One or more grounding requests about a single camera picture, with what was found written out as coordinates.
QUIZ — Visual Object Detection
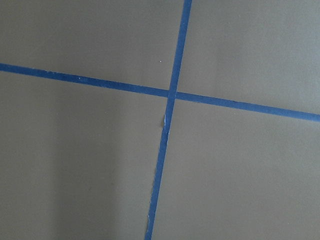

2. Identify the blue tape line lengthwise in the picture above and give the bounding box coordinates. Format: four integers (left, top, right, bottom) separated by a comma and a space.
144, 0, 193, 240

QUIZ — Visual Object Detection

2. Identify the blue tape line crosswise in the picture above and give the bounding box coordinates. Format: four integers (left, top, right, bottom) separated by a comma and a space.
0, 63, 320, 122

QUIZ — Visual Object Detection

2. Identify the brown paper table cover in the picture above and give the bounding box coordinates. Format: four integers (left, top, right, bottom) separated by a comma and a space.
0, 0, 320, 240

